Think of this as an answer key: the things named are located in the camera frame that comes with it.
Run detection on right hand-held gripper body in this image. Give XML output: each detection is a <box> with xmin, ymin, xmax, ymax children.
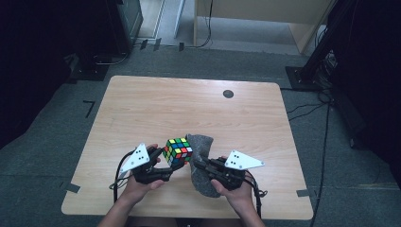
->
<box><xmin>207</xmin><ymin>149</ymin><xmax>265</xmax><ymax>192</ymax></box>

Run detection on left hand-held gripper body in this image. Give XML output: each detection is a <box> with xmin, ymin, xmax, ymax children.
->
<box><xmin>119</xmin><ymin>143</ymin><xmax>173</xmax><ymax>185</ymax></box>

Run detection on colourful puzzle cube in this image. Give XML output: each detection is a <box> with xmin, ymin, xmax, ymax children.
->
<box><xmin>162</xmin><ymin>137</ymin><xmax>194</xmax><ymax>168</ymax></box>

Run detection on grey cloth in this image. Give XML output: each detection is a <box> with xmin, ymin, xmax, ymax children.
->
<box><xmin>184</xmin><ymin>133</ymin><xmax>222</xmax><ymax>199</ymax></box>

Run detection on person's left hand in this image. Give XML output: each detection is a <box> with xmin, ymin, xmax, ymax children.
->
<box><xmin>121</xmin><ymin>144</ymin><xmax>165</xmax><ymax>207</ymax></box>

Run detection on person's right hand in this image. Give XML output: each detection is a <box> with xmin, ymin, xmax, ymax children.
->
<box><xmin>210</xmin><ymin>155</ymin><xmax>254</xmax><ymax>211</ymax></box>

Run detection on angled black tape mark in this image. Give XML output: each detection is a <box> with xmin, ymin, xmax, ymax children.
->
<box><xmin>82</xmin><ymin>99</ymin><xmax>96</xmax><ymax>119</ymax></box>

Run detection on black floor plate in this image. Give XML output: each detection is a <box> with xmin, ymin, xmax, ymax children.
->
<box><xmin>67</xmin><ymin>61</ymin><xmax>111</xmax><ymax>82</ymax></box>

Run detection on black metal stand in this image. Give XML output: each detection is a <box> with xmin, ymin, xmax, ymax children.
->
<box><xmin>285</xmin><ymin>0</ymin><xmax>348</xmax><ymax>93</ymax></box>

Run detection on black cabinet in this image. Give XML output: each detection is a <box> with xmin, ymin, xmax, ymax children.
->
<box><xmin>75</xmin><ymin>0</ymin><xmax>145</xmax><ymax>60</ymax></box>

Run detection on dark curtain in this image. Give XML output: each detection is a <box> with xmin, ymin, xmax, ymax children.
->
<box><xmin>0</xmin><ymin>0</ymin><xmax>79</xmax><ymax>149</ymax></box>
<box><xmin>327</xmin><ymin>0</ymin><xmax>401</xmax><ymax>190</ymax></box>

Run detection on beige wooden furniture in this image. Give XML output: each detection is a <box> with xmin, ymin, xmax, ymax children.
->
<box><xmin>193</xmin><ymin>0</ymin><xmax>336</xmax><ymax>55</ymax></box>

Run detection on left hand-held gripper cable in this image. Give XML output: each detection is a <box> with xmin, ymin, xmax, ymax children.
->
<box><xmin>109</xmin><ymin>150</ymin><xmax>136</xmax><ymax>203</ymax></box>

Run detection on hand-held gripper cable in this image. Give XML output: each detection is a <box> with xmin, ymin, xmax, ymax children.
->
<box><xmin>109</xmin><ymin>150</ymin><xmax>136</xmax><ymax>203</ymax></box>
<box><xmin>245</xmin><ymin>171</ymin><xmax>269</xmax><ymax>219</ymax></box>

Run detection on right hand-held gripper cable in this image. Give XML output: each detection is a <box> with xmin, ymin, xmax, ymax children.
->
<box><xmin>245</xmin><ymin>171</ymin><xmax>269</xmax><ymax>219</ymax></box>

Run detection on black floor cables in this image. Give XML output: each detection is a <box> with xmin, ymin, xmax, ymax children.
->
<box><xmin>279</xmin><ymin>86</ymin><xmax>332</xmax><ymax>122</ymax></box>

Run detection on long black floor cable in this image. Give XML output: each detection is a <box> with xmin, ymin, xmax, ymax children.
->
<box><xmin>310</xmin><ymin>102</ymin><xmax>332</xmax><ymax>227</ymax></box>

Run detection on black cable loop on floor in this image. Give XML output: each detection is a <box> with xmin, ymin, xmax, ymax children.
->
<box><xmin>93</xmin><ymin>51</ymin><xmax>131</xmax><ymax>66</ymax></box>

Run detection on hanging black cable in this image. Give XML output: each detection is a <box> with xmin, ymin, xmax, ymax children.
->
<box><xmin>185</xmin><ymin>0</ymin><xmax>215</xmax><ymax>49</ymax></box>

